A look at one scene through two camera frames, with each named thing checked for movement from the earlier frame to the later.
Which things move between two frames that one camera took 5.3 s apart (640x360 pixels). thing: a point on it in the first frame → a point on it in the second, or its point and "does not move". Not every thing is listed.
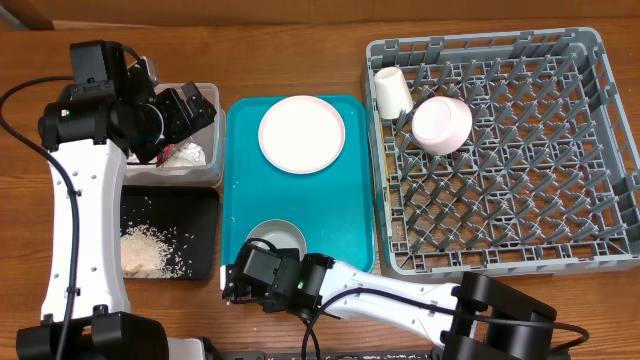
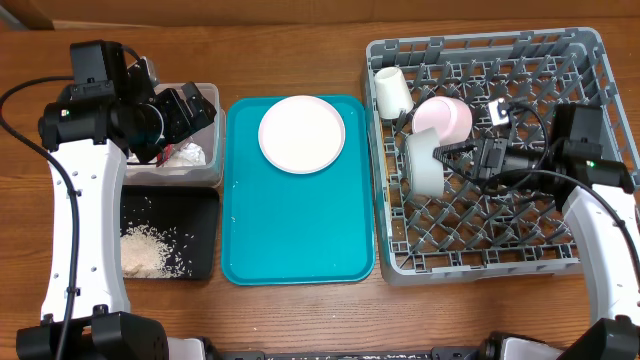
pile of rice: x=145 y=253 does not move
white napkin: x=189 y=155 does not move
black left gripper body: x=177 y=122 does not move
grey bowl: x=281 y=234 → x=427 y=171
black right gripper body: x=264 y=299 → x=492 y=157
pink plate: x=301 y=134 does not move
